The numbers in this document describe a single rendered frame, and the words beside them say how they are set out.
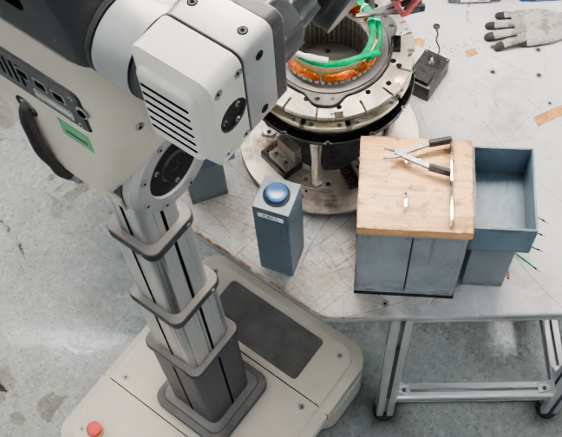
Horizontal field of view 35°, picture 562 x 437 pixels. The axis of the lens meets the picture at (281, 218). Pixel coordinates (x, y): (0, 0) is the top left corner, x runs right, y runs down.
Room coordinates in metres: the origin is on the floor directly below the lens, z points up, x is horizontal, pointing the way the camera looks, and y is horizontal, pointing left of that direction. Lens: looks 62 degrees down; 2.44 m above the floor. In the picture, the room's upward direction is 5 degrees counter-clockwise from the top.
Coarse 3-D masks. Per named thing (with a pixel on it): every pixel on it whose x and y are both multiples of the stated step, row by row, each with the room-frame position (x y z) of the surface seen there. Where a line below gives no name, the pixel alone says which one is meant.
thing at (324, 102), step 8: (384, 24) 1.12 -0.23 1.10; (392, 24) 1.12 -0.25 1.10; (392, 32) 1.10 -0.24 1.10; (384, 64) 1.03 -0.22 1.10; (376, 80) 1.00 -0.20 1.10; (296, 88) 0.99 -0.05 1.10; (360, 88) 0.98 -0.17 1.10; (312, 96) 0.97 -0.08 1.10; (320, 96) 0.97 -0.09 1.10; (328, 96) 0.97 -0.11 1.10; (336, 96) 0.97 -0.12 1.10; (344, 96) 0.96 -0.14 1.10; (312, 104) 0.96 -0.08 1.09; (320, 104) 0.95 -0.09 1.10; (328, 104) 0.95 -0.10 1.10; (336, 104) 0.95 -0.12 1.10
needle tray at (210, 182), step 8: (208, 160) 0.89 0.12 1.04; (200, 168) 0.89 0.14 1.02; (208, 168) 0.97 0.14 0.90; (216, 168) 0.97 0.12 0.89; (200, 176) 0.96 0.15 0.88; (208, 176) 0.96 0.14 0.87; (216, 176) 0.97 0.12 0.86; (224, 176) 0.97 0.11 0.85; (192, 184) 0.96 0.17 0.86; (200, 184) 0.96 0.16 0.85; (208, 184) 0.96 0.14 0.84; (216, 184) 0.97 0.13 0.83; (224, 184) 0.97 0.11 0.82; (192, 192) 0.95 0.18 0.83; (200, 192) 0.96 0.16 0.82; (208, 192) 0.96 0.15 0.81; (216, 192) 0.97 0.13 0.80; (224, 192) 0.97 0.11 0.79; (192, 200) 0.95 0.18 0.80; (200, 200) 0.96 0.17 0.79
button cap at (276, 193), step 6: (270, 186) 0.82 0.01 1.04; (276, 186) 0.82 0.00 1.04; (282, 186) 0.82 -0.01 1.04; (270, 192) 0.81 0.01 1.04; (276, 192) 0.81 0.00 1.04; (282, 192) 0.81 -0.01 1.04; (270, 198) 0.80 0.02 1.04; (276, 198) 0.80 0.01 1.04; (282, 198) 0.80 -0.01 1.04; (276, 204) 0.79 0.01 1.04
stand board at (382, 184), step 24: (360, 144) 0.88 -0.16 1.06; (384, 144) 0.88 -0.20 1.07; (408, 144) 0.87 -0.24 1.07; (456, 144) 0.86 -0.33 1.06; (360, 168) 0.83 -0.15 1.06; (384, 168) 0.83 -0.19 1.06; (408, 168) 0.82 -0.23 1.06; (456, 168) 0.81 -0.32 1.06; (360, 192) 0.78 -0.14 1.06; (384, 192) 0.78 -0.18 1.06; (408, 192) 0.77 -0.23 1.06; (432, 192) 0.77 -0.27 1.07; (456, 192) 0.76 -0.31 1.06; (360, 216) 0.73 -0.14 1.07; (384, 216) 0.73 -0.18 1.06; (408, 216) 0.73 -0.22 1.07; (432, 216) 0.72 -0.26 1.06; (456, 216) 0.72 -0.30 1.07
